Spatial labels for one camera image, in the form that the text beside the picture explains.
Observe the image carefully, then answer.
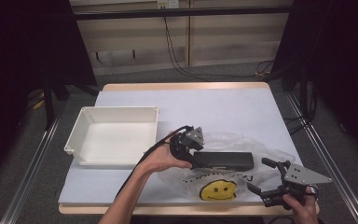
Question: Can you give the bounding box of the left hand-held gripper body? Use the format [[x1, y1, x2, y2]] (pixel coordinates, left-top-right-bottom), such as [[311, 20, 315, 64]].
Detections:
[[169, 125, 205, 161]]

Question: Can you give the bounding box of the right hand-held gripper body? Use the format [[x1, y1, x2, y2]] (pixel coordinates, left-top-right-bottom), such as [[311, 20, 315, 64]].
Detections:
[[260, 161, 334, 208]]

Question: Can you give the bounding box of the black rectangular box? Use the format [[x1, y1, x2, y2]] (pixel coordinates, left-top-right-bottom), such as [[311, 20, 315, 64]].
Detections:
[[193, 150, 255, 173]]

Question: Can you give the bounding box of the clear plastic bag yellow smiley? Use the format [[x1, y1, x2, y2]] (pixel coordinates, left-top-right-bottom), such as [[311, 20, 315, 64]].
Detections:
[[158, 130, 296, 202]]

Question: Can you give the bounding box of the white plastic tray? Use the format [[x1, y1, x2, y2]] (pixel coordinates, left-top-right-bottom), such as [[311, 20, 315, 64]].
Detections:
[[63, 105, 160, 168]]

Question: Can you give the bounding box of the person's left hand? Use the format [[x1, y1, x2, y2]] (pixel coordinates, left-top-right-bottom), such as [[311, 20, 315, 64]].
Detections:
[[136, 132, 194, 174]]

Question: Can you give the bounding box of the person's right hand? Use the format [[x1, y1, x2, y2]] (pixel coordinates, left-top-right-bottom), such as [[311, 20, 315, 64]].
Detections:
[[282, 186, 320, 224]]

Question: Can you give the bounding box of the white table mat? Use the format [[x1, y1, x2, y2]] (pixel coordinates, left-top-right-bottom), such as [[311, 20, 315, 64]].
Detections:
[[58, 88, 304, 205]]

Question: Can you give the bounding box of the dark curtain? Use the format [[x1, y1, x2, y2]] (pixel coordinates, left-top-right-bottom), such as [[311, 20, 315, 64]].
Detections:
[[272, 0, 358, 164], [0, 0, 98, 189]]

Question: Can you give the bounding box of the black horizontal metal bar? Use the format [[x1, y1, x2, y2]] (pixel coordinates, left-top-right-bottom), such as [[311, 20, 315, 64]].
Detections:
[[73, 5, 294, 21]]

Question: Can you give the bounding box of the black metal stand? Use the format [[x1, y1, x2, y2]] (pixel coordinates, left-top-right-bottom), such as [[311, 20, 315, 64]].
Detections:
[[41, 73, 58, 132]]

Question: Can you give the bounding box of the small yellow item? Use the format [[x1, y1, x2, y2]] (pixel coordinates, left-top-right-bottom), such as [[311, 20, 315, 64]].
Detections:
[[32, 98, 46, 111]]

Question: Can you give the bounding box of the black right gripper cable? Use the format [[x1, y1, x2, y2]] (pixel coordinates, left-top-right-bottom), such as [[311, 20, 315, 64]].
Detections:
[[306, 185, 320, 201]]

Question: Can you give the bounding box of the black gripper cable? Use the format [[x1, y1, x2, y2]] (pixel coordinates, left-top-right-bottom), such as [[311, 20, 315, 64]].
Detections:
[[115, 125, 194, 200], [306, 185, 320, 201]]

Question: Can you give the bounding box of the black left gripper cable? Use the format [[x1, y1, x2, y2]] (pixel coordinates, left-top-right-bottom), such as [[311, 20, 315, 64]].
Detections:
[[115, 125, 194, 200]]

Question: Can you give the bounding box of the metal floor rail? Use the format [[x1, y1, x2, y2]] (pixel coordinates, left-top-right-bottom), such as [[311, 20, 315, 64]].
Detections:
[[284, 91, 358, 224], [0, 104, 67, 224]]

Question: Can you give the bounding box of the black cables bundle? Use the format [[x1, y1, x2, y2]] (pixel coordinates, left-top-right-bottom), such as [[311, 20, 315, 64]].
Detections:
[[282, 83, 320, 135]]

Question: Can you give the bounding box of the black floor cable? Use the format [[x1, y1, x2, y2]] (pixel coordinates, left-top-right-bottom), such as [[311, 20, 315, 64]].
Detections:
[[162, 17, 275, 83]]

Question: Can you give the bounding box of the white wall socket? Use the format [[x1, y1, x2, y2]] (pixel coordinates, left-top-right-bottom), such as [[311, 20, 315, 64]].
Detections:
[[157, 0, 181, 10]]

